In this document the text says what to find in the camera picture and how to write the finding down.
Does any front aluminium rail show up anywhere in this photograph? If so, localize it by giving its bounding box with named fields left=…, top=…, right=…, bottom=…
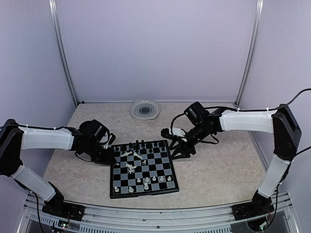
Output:
left=15, top=192, right=301, bottom=233

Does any right aluminium frame post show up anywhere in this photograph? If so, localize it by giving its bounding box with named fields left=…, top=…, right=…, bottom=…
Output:
left=235, top=0, right=264, bottom=107

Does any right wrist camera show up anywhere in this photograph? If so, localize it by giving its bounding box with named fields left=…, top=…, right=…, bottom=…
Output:
left=161, top=127, right=187, bottom=141

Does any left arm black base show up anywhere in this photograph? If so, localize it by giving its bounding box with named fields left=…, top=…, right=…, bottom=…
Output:
left=42, top=194, right=85, bottom=221

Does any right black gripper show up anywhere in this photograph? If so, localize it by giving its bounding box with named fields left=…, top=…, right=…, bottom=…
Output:
left=168, top=122, right=212, bottom=160

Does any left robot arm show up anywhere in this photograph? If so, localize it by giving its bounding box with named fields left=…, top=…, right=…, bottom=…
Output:
left=0, top=119, right=116, bottom=216

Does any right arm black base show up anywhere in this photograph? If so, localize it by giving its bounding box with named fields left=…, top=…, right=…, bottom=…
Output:
left=232, top=192, right=274, bottom=221

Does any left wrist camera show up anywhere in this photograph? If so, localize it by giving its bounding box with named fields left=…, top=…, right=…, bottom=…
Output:
left=102, top=133, right=116, bottom=149

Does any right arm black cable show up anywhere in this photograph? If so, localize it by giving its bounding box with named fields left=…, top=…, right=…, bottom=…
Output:
left=170, top=88, right=311, bottom=136

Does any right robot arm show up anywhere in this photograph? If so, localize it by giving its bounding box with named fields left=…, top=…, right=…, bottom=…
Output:
left=161, top=102, right=302, bottom=216

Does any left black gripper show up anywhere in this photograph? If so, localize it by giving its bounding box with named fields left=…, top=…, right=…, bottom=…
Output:
left=85, top=139, right=116, bottom=165

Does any left aluminium frame post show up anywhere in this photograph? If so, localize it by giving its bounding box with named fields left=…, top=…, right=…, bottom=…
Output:
left=49, top=0, right=79, bottom=108

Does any black white chess board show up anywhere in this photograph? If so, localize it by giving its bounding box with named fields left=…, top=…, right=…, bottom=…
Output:
left=110, top=140, right=179, bottom=199

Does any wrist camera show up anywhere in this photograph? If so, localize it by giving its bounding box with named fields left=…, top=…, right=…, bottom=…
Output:
left=102, top=133, right=116, bottom=149
left=161, top=127, right=187, bottom=141

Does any white bishop piece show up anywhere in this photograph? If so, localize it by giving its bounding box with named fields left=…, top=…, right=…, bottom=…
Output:
left=126, top=164, right=137, bottom=174

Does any aluminium frame post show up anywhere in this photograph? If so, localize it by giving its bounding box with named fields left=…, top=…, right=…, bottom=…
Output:
left=235, top=0, right=264, bottom=107
left=49, top=0, right=79, bottom=108

